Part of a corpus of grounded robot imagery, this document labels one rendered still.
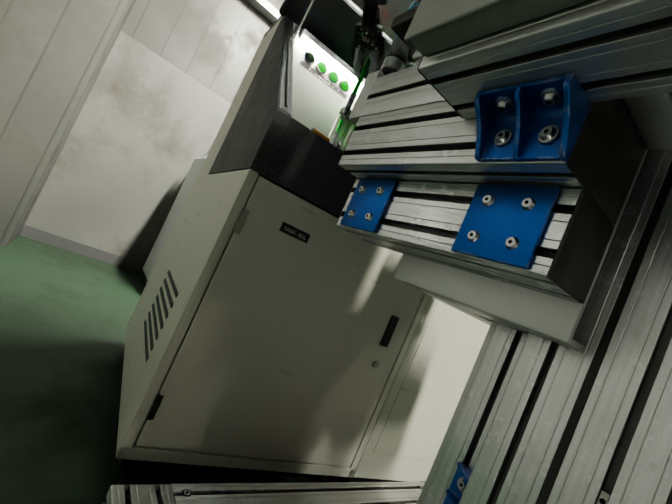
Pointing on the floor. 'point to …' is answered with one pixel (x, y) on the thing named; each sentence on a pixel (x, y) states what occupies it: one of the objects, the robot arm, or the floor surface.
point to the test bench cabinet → (219, 190)
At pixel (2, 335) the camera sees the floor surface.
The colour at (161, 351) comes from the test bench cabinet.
